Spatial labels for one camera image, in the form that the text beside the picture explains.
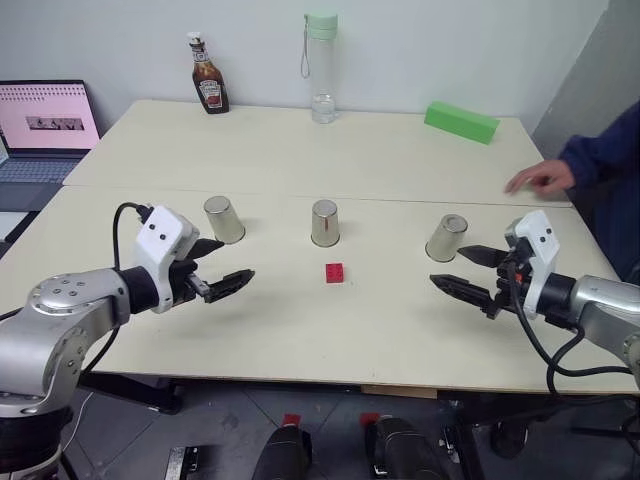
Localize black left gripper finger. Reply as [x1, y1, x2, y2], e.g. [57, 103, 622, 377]
[194, 238, 227, 261]
[202, 268, 257, 305]

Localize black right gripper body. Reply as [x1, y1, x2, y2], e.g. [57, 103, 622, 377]
[491, 238, 532, 322]

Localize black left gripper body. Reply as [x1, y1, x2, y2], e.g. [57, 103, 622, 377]
[168, 240, 211, 307]

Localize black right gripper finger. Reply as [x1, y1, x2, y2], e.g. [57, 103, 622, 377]
[429, 273, 501, 319]
[456, 244, 502, 269]

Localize person's bare hand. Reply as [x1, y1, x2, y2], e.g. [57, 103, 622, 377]
[503, 158, 576, 196]

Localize upturned steel cup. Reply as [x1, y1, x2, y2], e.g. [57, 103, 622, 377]
[309, 199, 344, 249]
[203, 195, 247, 246]
[424, 214, 471, 264]

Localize person's dark blue clothed body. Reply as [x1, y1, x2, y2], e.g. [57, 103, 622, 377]
[569, 174, 640, 287]

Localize green rectangular block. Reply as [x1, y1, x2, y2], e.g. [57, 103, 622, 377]
[423, 100, 502, 147]

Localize ketchup bottle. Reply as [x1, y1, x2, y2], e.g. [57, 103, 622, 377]
[186, 31, 232, 116]

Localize dark rounded shape with red tag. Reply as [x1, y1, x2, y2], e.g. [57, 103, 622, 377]
[251, 413, 315, 480]
[359, 411, 447, 480]

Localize clear bottle with green lid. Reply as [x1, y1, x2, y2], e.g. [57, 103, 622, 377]
[299, 13, 340, 125]

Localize open grey laptop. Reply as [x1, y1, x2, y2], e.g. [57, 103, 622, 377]
[0, 79, 103, 186]

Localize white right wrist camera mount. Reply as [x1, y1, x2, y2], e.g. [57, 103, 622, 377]
[503, 209, 562, 320]

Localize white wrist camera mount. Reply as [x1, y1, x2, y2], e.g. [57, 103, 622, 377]
[503, 209, 562, 320]
[132, 203, 202, 316]

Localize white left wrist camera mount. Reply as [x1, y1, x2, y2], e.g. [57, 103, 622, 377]
[132, 203, 202, 316]

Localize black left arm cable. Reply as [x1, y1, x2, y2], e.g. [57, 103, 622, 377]
[79, 201, 154, 377]

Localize black table frame bar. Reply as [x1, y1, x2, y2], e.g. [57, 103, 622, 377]
[77, 372, 184, 416]

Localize thin white cable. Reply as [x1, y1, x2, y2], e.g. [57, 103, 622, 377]
[59, 389, 97, 459]

